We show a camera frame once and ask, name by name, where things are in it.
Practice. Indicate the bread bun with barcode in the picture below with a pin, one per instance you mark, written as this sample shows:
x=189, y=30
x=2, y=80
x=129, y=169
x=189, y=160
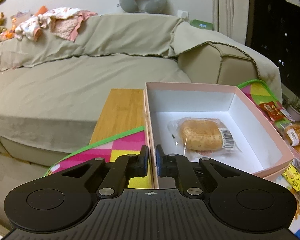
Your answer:
x=202, y=136

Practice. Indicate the pink cardboard box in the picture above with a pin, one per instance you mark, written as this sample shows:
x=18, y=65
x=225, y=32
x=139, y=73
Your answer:
x=259, y=149

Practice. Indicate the yellow snack packet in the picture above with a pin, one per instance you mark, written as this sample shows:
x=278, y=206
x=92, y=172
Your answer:
x=292, y=176

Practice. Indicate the beige sofa with cover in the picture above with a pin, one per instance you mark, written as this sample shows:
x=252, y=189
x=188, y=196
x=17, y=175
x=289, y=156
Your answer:
x=52, y=90

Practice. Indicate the red snack packet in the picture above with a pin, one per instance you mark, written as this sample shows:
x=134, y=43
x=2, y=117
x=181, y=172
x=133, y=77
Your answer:
x=272, y=111

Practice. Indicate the beige curtain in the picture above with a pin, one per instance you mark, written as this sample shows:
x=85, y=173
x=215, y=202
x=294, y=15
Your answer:
x=230, y=17

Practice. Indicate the wrapped bread on mat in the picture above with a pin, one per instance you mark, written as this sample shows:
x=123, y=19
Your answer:
x=292, y=134

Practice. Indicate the green digital clock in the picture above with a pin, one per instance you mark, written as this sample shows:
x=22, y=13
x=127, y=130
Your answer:
x=201, y=24

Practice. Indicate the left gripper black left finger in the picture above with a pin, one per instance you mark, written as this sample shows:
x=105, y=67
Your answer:
x=64, y=199

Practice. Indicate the stuffed toys on sofa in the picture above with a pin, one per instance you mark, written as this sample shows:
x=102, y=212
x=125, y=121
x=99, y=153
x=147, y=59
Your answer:
x=0, y=27

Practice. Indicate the pile of baby clothes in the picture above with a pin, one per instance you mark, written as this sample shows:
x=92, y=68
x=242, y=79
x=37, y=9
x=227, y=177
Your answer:
x=63, y=22

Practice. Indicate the colourful play mat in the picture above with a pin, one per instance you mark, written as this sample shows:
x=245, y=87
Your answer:
x=131, y=140

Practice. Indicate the white wall socket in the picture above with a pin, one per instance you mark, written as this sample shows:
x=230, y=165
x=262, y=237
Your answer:
x=183, y=14

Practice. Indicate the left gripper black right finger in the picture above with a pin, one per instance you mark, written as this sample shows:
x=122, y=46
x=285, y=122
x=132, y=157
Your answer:
x=236, y=198

